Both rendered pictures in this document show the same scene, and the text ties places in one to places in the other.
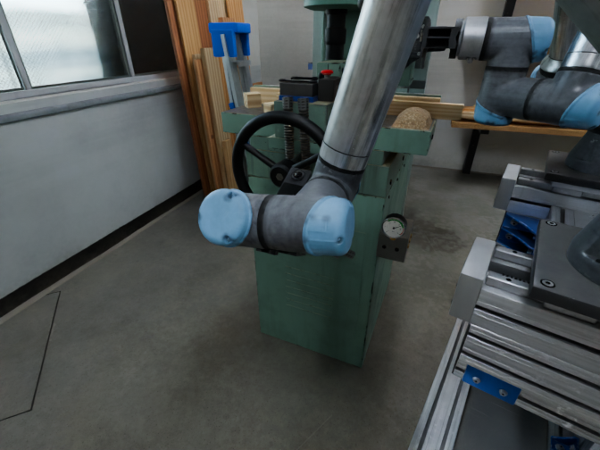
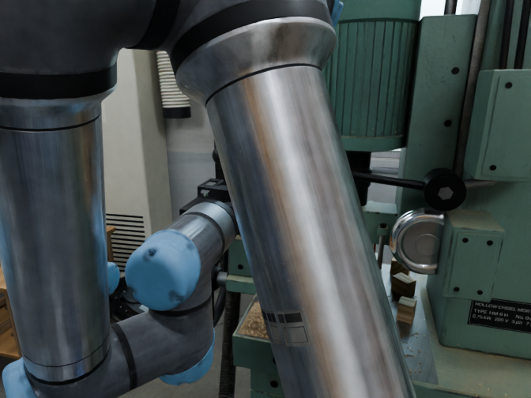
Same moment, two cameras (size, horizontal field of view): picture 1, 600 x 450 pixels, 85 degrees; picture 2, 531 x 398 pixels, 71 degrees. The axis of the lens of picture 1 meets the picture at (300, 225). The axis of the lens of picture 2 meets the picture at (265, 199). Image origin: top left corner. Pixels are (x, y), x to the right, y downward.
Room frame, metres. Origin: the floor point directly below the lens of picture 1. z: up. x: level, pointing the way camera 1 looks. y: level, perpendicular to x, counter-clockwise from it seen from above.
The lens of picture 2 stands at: (0.77, -0.82, 1.29)
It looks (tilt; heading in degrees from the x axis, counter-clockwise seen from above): 18 degrees down; 82
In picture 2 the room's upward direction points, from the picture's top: straight up
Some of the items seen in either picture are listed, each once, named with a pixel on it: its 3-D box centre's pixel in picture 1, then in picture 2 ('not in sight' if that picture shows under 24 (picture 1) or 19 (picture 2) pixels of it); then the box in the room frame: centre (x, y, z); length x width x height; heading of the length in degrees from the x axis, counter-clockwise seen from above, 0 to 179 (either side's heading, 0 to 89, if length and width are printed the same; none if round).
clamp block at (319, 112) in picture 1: (310, 116); (265, 246); (0.88, -0.03, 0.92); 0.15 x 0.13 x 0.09; 66
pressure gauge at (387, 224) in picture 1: (394, 228); not in sight; (0.76, -0.25, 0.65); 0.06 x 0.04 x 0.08; 66
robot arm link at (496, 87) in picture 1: (506, 96); (170, 336); (0.71, -0.42, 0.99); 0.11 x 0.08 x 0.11; 31
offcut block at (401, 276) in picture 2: not in sight; (403, 285); (1.20, -0.08, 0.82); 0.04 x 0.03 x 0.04; 113
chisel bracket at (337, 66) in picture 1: (336, 77); (362, 224); (1.08, -0.11, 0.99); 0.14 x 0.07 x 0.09; 156
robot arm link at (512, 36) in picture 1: (514, 41); (177, 260); (0.72, -0.41, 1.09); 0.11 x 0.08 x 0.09; 66
